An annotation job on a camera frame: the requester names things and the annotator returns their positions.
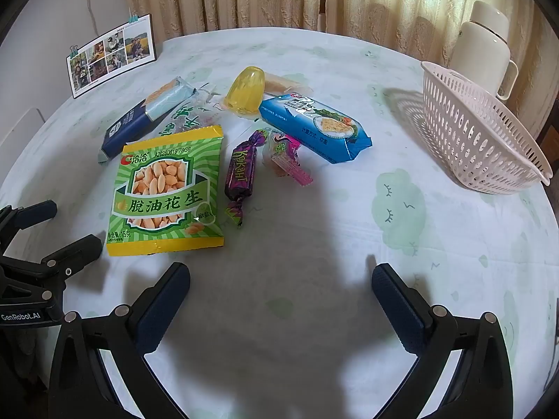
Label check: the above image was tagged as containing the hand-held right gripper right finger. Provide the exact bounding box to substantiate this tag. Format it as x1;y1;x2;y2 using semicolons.
371;263;516;419

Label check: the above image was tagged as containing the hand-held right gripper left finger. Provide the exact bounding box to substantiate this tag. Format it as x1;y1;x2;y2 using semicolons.
46;262;191;419

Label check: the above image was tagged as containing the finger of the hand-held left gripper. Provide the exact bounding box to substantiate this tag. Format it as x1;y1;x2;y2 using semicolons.
0;199;59;245
0;234;104;305

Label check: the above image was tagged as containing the dark blue biscuit packet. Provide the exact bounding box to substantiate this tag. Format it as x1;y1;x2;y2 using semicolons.
100;76;197;164

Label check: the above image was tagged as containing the white plastic basket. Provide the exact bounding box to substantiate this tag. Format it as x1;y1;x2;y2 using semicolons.
420;61;553;196

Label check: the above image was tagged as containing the clear brown cake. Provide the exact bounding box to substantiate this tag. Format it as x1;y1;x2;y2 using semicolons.
264;70;306;96

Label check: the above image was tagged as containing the green peanut packet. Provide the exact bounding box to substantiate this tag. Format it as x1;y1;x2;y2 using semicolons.
107;125;226;257

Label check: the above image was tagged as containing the pale green printed tablecloth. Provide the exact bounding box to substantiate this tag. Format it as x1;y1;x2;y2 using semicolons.
0;26;559;419

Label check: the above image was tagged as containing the purple wrapped candy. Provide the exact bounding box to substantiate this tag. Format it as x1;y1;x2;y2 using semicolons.
224;128;272;228

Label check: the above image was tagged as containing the clear packet with green print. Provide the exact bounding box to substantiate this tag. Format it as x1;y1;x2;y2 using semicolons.
157;83;228;140

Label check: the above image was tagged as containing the photo collage card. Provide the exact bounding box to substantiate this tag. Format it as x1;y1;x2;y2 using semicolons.
66;13;157;99

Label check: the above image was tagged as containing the pink candy packet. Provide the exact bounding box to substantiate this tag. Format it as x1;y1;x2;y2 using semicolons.
262;131;314;187

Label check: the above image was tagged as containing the blue cracker packet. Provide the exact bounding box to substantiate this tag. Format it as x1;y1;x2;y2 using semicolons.
259;93;374;165

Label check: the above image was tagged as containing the yellow jelly cup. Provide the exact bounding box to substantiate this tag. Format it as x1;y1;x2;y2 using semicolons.
222;66;268;116

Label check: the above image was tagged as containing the white thermos jug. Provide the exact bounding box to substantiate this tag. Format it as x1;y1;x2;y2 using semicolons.
450;1;519;100

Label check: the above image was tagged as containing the beige curtain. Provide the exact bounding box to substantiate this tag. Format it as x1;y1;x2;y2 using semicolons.
120;0;551;92

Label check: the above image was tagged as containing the grey wall cable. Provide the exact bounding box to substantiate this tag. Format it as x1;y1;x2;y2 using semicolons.
83;0;103;31

